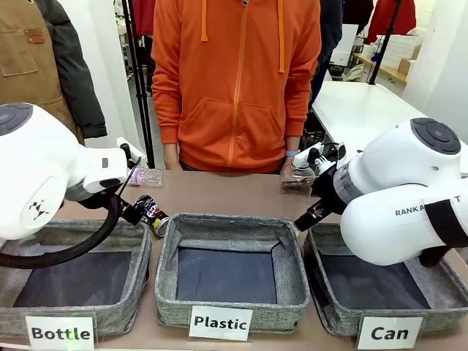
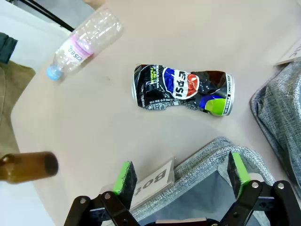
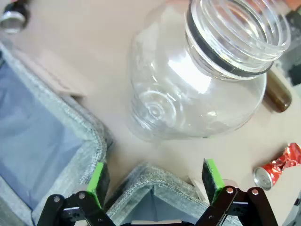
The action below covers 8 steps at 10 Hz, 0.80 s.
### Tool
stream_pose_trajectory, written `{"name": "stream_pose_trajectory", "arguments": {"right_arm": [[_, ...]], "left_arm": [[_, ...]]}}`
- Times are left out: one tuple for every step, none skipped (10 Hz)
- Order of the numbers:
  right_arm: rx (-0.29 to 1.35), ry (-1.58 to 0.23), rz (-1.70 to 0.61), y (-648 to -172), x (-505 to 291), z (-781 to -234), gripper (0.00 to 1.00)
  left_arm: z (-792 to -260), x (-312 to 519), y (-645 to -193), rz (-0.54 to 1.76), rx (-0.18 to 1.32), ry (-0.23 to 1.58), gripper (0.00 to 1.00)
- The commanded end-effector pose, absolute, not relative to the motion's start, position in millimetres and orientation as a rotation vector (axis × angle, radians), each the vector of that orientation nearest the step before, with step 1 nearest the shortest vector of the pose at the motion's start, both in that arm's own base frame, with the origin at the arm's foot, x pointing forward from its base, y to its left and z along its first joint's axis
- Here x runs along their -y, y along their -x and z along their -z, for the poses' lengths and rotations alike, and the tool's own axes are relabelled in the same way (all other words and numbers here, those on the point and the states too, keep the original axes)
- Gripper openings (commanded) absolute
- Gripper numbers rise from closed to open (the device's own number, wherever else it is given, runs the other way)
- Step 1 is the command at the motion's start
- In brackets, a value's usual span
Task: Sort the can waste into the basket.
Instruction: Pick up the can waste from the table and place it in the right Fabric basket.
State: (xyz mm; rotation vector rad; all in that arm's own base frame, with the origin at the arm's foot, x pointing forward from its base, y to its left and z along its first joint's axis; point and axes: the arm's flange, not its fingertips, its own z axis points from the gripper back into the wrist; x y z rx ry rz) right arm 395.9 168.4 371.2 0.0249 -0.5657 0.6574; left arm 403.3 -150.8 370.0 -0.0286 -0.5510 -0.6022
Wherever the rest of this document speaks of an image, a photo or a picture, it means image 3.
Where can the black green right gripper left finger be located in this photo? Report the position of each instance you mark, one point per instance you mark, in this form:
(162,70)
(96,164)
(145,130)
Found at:
(94,186)

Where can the crushed red soda can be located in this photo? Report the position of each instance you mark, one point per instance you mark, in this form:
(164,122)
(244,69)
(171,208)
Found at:
(275,168)

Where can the brown glass bottle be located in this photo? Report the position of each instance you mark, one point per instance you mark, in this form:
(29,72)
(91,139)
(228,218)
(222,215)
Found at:
(278,96)

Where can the grey fabric basket labelled Can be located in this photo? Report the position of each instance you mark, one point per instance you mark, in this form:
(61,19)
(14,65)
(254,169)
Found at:
(150,183)

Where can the clear plastic wide-mouth jar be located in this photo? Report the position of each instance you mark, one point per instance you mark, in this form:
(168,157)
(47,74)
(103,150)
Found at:
(188,94)

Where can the grey fabric basket labelled Plastic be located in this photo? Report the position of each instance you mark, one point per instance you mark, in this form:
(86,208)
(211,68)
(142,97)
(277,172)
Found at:
(35,129)

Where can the black can with silver top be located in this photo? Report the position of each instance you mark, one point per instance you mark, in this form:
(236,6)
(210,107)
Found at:
(11,17)

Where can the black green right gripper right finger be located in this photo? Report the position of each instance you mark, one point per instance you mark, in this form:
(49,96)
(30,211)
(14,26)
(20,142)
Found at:
(212,183)

